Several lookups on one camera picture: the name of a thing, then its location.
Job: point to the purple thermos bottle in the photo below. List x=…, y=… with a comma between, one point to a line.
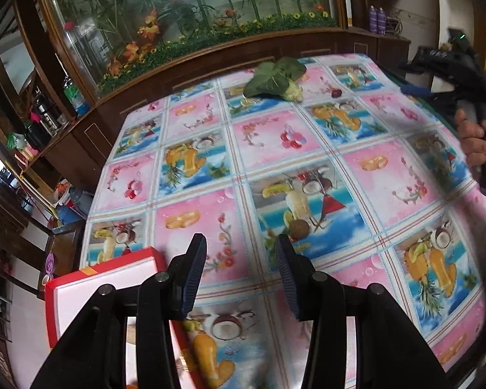
x=48, y=272

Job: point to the black thermos flask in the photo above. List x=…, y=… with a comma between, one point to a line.
x=52, y=118

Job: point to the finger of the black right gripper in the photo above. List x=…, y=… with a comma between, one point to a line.
x=415, y=91

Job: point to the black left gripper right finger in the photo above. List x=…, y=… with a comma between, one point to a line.
x=389, y=351

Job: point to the red tray with white base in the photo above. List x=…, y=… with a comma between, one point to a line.
x=105, y=303

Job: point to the green label plastic bottle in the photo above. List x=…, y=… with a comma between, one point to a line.
x=75, y=97

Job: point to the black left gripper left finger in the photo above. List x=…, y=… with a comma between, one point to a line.
x=145, y=323

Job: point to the small dark red date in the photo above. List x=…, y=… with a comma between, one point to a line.
x=336, y=93

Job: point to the glass flower display cabinet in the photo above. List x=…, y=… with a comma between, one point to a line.
x=109, y=43

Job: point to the colourful fruit print tablecloth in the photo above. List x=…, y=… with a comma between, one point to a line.
x=381, y=181

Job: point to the person's right hand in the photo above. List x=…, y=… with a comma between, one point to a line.
x=472, y=139

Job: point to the green leafy vegetable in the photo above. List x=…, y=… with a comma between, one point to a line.
x=277, y=79

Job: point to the purple spray bottles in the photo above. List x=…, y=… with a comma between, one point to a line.
x=377, y=20

